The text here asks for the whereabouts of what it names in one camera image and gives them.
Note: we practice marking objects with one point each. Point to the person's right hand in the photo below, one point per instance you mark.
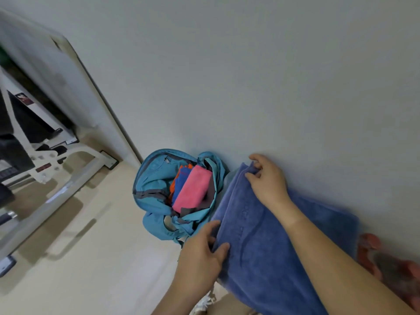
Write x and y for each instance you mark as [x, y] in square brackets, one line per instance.
[272, 186]

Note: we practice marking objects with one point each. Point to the person's left hand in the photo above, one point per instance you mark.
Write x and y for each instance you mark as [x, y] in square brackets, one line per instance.
[197, 265]

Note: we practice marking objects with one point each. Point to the grey-blue towel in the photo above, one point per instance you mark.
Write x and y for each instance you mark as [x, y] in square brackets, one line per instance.
[262, 259]

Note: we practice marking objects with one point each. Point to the orange t-shirt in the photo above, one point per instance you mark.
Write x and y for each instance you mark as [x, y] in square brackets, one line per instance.
[173, 186]

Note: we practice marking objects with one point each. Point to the blue t-shirt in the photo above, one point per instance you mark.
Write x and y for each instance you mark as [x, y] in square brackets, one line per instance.
[180, 183]

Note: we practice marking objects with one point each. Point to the light blue backpack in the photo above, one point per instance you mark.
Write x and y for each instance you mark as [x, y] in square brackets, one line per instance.
[151, 180]

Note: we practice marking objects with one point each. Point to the person's right forearm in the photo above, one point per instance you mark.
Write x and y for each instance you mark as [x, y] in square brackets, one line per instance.
[341, 272]

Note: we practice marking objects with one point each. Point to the white and black sneaker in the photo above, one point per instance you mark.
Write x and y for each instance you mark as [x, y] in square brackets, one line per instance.
[201, 305]

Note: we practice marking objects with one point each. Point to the stack of water bottle packs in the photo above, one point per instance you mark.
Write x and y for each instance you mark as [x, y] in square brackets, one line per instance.
[390, 269]

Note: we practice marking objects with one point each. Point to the black leg machine seat pad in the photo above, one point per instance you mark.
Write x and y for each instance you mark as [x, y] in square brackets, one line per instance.
[5, 195]

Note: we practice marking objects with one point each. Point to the black leg machine back pad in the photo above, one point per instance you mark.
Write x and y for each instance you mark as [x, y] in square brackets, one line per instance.
[13, 154]

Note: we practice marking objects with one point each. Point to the white leg machine frame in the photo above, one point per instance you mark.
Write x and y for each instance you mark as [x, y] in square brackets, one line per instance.
[65, 186]

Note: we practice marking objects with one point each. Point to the white panel leaning on wall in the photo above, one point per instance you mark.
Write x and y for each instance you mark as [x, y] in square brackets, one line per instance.
[65, 78]

